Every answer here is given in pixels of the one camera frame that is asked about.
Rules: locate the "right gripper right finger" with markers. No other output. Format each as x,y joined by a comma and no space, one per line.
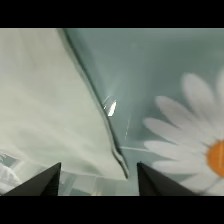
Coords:
155,183

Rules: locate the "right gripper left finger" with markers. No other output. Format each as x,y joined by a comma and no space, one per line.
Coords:
45,183

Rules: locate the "pale green garment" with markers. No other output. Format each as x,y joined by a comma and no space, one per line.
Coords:
46,100

